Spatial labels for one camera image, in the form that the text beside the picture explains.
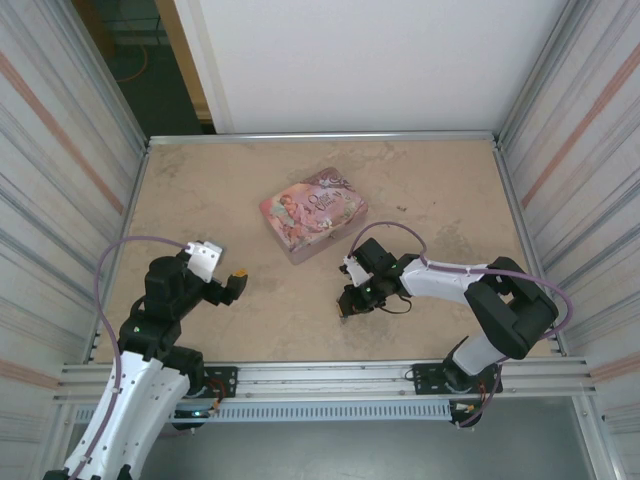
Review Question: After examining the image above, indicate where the orange floor cable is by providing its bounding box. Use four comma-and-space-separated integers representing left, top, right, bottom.
116, 43, 152, 85

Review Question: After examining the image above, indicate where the aluminium corner post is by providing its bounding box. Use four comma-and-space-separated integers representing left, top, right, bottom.
69, 0, 151, 151
497, 0, 592, 151

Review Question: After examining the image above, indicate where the wooden door frame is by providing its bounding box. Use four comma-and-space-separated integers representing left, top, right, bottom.
153, 0, 217, 135

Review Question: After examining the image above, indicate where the pink floral tin box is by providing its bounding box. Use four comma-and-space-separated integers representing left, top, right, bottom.
258, 166, 370, 267

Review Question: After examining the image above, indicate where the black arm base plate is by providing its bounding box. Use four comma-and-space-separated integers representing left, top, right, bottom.
410, 361, 503, 398
203, 365, 240, 400

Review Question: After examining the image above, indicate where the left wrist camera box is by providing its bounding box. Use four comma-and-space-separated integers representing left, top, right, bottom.
183, 240, 227, 282

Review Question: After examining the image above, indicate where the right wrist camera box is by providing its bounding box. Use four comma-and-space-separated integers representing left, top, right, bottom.
341, 253, 372, 289

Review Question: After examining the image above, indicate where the slotted cable tray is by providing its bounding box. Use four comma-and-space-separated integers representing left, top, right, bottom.
72, 402, 457, 423

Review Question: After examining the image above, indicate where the black cable loop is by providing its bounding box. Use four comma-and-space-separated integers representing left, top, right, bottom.
378, 290, 415, 317

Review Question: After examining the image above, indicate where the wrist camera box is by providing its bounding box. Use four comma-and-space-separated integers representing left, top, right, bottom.
183, 240, 227, 282
341, 253, 372, 289

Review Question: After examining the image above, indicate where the aluminium table side rail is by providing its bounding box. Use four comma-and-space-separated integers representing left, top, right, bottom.
493, 143, 569, 357
89, 143, 152, 362

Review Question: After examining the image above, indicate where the aluminium front mounting rail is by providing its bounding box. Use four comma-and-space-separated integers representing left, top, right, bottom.
58, 357, 599, 404

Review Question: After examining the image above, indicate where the aluminium table edge rail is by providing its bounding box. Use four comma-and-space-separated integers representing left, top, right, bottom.
146, 131, 502, 148

